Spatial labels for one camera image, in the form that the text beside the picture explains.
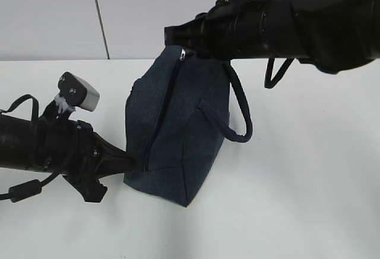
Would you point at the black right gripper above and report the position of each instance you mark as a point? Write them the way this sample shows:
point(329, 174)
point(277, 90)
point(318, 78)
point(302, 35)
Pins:
point(206, 34)

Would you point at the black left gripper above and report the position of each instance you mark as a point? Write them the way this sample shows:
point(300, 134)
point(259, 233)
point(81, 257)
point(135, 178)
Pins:
point(72, 150)

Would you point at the dark blue lunch bag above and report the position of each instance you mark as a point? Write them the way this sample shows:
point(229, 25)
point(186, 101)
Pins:
point(176, 118)

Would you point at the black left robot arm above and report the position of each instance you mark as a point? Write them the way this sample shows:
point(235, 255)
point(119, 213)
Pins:
point(15, 141)

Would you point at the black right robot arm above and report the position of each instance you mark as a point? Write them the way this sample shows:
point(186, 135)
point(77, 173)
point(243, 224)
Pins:
point(333, 35)

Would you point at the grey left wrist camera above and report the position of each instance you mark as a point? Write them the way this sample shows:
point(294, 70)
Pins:
point(77, 92)

